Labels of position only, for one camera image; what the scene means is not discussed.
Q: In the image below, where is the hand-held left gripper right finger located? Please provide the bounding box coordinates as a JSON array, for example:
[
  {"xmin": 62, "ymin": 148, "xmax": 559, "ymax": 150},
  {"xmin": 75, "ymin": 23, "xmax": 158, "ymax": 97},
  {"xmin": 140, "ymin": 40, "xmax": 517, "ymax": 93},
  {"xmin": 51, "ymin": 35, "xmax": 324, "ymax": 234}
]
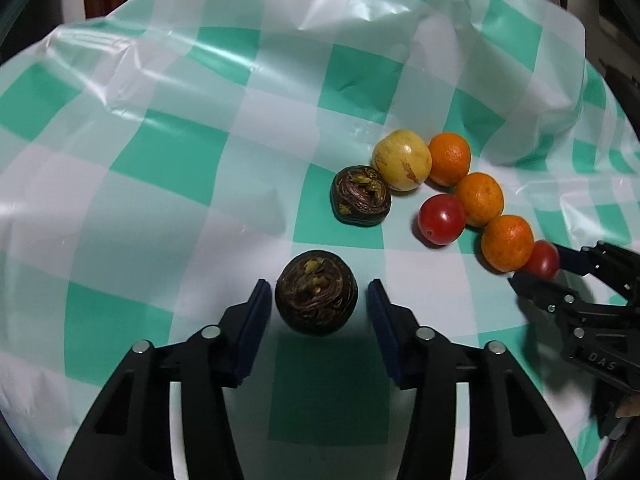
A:
[{"xmin": 366, "ymin": 279, "xmax": 586, "ymax": 480}]

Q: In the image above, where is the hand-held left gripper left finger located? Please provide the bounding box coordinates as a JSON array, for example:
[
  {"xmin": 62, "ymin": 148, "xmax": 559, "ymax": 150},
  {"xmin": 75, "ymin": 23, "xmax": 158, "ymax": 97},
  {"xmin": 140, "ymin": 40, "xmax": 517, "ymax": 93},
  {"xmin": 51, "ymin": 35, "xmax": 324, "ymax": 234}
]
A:
[{"xmin": 57, "ymin": 279, "xmax": 274, "ymax": 480}]

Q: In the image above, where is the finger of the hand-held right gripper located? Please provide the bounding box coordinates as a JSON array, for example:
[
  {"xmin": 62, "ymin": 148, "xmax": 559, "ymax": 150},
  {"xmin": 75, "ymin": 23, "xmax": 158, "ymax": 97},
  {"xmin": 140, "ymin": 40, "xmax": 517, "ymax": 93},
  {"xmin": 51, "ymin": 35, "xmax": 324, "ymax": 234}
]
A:
[
  {"xmin": 550, "ymin": 241, "xmax": 640, "ymax": 306},
  {"xmin": 509, "ymin": 272, "xmax": 601, "ymax": 341}
]

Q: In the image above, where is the red cherry tomato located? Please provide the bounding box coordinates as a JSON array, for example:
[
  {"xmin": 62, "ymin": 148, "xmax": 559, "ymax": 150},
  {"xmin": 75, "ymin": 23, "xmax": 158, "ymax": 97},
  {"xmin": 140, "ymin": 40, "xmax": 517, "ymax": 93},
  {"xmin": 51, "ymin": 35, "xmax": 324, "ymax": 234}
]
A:
[
  {"xmin": 418, "ymin": 194, "xmax": 467, "ymax": 246},
  {"xmin": 525, "ymin": 240, "xmax": 560, "ymax": 281}
]

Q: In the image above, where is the orange mandarin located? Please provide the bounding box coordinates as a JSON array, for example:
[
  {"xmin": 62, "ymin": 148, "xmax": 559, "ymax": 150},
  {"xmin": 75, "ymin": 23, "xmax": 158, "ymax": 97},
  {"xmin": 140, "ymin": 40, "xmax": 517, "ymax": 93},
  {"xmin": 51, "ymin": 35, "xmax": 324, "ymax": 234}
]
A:
[
  {"xmin": 428, "ymin": 132, "xmax": 472, "ymax": 187},
  {"xmin": 454, "ymin": 172, "xmax": 504, "ymax": 227},
  {"xmin": 481, "ymin": 215, "xmax": 535, "ymax": 272}
]

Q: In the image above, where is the yellow striped round fruit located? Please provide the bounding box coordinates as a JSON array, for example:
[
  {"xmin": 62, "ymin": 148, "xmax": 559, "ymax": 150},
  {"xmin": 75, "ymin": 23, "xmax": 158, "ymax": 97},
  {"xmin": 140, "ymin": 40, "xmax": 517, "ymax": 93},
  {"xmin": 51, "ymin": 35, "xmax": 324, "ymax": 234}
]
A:
[{"xmin": 371, "ymin": 129, "xmax": 432, "ymax": 192}]

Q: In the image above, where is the green white checked tablecloth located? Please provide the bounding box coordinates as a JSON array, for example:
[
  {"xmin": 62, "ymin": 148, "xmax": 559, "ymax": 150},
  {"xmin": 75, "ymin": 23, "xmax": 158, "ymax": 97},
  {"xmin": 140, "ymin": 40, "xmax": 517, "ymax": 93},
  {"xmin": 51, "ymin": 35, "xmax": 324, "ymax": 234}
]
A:
[{"xmin": 0, "ymin": 0, "xmax": 640, "ymax": 480}]

